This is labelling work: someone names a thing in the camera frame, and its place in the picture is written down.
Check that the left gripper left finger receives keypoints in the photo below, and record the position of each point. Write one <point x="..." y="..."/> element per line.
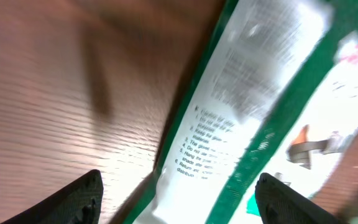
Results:
<point x="78" y="202"/>

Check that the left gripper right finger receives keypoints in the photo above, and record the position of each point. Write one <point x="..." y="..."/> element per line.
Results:
<point x="280" y="204"/>

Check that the green white pouch packet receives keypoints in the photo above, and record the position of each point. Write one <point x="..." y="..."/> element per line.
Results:
<point x="276" y="91"/>

